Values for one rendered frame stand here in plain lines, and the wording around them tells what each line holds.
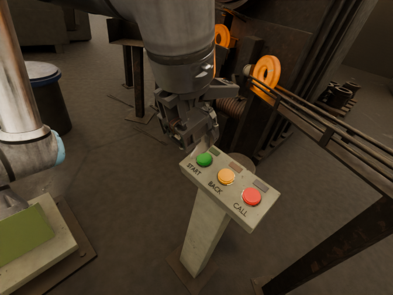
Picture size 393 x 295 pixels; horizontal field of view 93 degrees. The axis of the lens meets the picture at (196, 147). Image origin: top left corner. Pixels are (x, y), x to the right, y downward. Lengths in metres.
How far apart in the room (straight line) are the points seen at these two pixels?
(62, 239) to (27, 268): 0.12
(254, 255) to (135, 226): 0.61
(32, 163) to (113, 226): 0.45
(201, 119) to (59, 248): 0.78
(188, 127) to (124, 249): 0.80
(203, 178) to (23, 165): 0.65
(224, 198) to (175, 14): 0.36
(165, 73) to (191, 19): 0.07
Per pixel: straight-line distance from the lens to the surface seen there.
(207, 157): 0.49
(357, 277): 1.37
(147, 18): 0.23
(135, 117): 1.75
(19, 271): 0.98
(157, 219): 1.07
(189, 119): 0.32
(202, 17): 0.23
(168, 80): 0.26
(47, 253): 0.97
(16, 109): 0.85
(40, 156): 0.90
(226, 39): 1.29
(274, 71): 0.88
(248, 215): 0.45
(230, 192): 0.46
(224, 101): 1.09
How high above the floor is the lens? 0.94
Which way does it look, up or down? 39 degrees down
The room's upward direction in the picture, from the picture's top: 12 degrees clockwise
